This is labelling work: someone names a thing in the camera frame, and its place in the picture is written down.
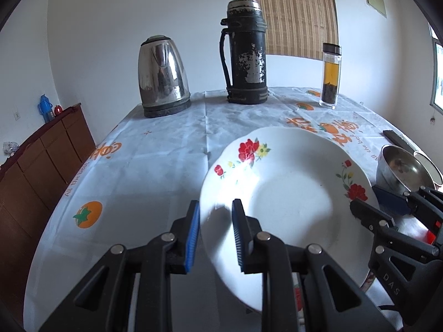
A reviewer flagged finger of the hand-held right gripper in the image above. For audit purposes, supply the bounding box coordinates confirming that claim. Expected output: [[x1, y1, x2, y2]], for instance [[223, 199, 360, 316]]
[[349, 199, 434, 255], [372, 184, 443, 221]]

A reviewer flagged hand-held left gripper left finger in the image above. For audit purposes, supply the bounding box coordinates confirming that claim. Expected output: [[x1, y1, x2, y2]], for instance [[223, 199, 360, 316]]
[[38, 200, 200, 332]]

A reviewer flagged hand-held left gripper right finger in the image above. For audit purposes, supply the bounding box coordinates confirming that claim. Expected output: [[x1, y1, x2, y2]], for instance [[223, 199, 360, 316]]
[[233, 199, 397, 332]]

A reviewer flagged stainless steel bowl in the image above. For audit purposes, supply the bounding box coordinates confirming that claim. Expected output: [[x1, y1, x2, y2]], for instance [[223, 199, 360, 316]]
[[375, 144, 435, 194]]

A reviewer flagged pink floral rimmed plate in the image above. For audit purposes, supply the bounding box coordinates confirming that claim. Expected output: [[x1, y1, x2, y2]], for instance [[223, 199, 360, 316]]
[[360, 266, 378, 293]]

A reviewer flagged white enamel bowl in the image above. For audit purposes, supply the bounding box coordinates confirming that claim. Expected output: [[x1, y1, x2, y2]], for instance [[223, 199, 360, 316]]
[[413, 152, 443, 189]]

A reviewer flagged white plate with red flowers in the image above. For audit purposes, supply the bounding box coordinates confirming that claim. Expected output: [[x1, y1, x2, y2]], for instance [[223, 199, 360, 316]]
[[199, 126, 381, 313]]

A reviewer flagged black smartphone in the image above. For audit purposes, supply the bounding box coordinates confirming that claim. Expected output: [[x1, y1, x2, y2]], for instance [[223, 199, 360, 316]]
[[382, 129, 421, 153]]

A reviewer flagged printed white tablecloth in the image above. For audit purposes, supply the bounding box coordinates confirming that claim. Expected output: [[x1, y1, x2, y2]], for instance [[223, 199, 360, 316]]
[[22, 86, 443, 332]]

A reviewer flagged clear tea bottle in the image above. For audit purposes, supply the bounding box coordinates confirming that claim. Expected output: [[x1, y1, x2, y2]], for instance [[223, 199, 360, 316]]
[[318, 42, 342, 108]]

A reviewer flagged stainless steel electric kettle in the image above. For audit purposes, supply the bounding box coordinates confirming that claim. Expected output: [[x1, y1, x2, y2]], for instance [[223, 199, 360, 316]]
[[138, 35, 192, 118]]

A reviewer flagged brown wooden sideboard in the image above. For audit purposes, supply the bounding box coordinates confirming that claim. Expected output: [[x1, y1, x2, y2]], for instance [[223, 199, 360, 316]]
[[0, 103, 96, 305]]

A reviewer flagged worn black thermos flask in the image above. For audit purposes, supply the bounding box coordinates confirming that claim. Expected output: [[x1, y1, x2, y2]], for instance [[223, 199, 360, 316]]
[[220, 0, 270, 105]]

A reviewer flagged blue thermos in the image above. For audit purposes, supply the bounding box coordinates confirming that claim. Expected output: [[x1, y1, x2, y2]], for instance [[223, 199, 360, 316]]
[[38, 94, 53, 123]]

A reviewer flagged bamboo window blind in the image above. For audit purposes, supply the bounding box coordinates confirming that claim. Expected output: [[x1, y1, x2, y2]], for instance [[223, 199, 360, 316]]
[[240, 0, 339, 59]]

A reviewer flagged window with grey frame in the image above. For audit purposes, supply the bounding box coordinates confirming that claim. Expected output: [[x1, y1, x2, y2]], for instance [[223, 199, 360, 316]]
[[428, 24, 443, 115]]

